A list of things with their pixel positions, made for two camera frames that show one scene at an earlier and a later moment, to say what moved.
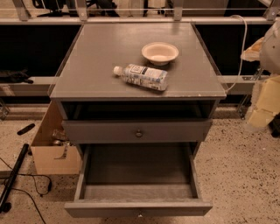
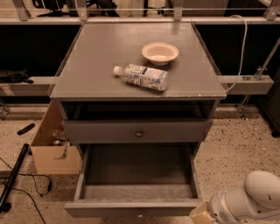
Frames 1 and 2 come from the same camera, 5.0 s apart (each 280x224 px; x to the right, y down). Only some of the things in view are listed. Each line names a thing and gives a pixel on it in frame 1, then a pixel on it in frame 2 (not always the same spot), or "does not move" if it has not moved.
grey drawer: (136, 179) does not move
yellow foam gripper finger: (268, 103) to (228, 206)
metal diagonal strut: (246, 102) does not move
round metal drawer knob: (139, 134) does not move
